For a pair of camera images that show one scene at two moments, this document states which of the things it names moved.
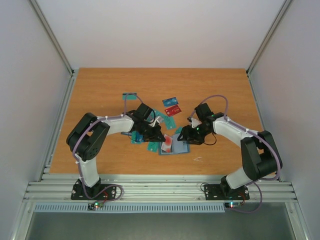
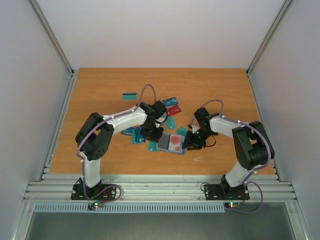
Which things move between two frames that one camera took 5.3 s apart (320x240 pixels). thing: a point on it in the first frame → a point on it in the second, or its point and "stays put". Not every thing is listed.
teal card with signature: (153, 146) stays put
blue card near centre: (139, 138) stays put
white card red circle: (166, 145) → (175, 143)
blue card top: (170, 101) stays put
